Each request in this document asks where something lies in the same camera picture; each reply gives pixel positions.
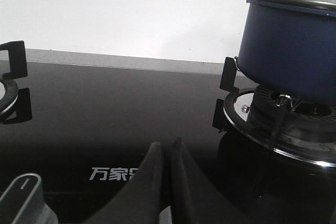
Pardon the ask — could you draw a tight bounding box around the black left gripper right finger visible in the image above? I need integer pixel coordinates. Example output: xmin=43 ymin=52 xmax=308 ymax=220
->
xmin=170 ymin=139 xmax=249 ymax=223

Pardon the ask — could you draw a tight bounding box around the dark blue cooking pot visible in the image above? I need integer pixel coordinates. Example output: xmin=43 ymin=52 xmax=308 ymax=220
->
xmin=237 ymin=0 xmax=335 ymax=105

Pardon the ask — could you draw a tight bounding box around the burner with pot support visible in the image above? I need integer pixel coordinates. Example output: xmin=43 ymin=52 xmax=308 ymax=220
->
xmin=1 ymin=40 xmax=33 ymax=124
xmin=213 ymin=57 xmax=335 ymax=167

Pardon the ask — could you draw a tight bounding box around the right burner with pot support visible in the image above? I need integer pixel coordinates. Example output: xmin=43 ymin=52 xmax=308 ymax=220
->
xmin=213 ymin=57 xmax=335 ymax=167

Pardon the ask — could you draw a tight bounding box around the left burner with pot support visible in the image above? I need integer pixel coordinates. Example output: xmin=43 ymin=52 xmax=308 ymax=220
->
xmin=1 ymin=40 xmax=33 ymax=124

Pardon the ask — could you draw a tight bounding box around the black glass gas stove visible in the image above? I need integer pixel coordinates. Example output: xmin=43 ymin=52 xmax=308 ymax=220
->
xmin=1 ymin=62 xmax=335 ymax=223

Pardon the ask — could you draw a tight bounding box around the grey stove control knob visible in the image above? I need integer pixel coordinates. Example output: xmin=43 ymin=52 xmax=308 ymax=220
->
xmin=1 ymin=173 xmax=58 ymax=223

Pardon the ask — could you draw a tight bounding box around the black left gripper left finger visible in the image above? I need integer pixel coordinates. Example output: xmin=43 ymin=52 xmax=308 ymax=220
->
xmin=85 ymin=142 xmax=164 ymax=223

